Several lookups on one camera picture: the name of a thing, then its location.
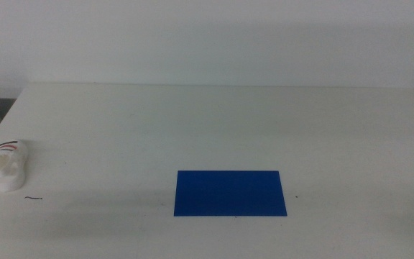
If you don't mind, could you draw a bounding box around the white toy shoe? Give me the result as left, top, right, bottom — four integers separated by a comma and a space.
0, 140, 28, 193

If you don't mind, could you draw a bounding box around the blue rectangular mat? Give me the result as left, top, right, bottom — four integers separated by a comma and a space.
173, 170, 288, 217

